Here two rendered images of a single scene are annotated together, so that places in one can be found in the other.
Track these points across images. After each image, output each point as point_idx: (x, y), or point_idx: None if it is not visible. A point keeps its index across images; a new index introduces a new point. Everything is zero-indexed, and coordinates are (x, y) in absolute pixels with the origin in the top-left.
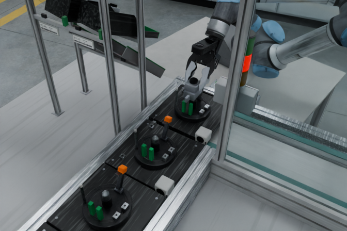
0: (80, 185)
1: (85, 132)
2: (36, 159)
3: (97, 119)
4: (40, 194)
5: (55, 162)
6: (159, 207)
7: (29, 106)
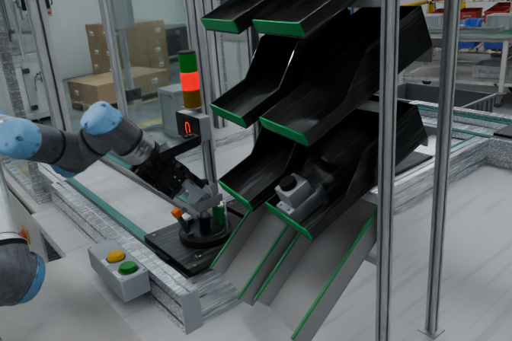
0: None
1: (370, 288)
2: None
3: (351, 306)
4: (415, 234)
5: (408, 259)
6: None
7: None
